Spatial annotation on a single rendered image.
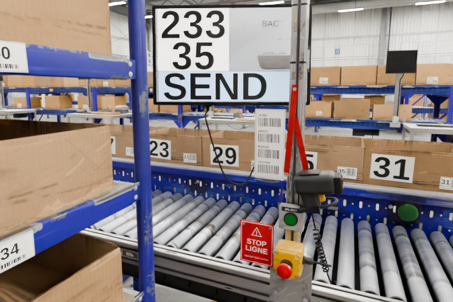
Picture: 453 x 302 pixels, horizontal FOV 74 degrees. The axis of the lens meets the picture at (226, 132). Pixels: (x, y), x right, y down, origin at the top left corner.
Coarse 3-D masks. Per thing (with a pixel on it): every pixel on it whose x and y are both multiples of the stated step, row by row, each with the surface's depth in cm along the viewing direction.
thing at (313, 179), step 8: (296, 176) 77; (304, 176) 76; (312, 176) 75; (320, 176) 74; (328, 176) 73; (336, 176) 73; (296, 184) 76; (304, 184) 75; (312, 184) 74; (320, 184) 74; (328, 184) 73; (336, 184) 72; (296, 192) 77; (304, 192) 76; (312, 192) 75; (320, 192) 74; (328, 192) 73; (336, 192) 73; (304, 200) 77; (312, 200) 76; (320, 200) 77; (304, 208) 77; (312, 208) 76
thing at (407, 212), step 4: (404, 204) 120; (408, 204) 120; (400, 208) 121; (404, 208) 120; (408, 208) 119; (412, 208) 119; (416, 208) 119; (400, 212) 121; (404, 212) 120; (408, 212) 120; (412, 212) 119; (416, 212) 119; (400, 216) 121; (404, 216) 120; (408, 216) 120; (412, 216) 119; (416, 216) 119; (408, 220) 120; (412, 220) 120
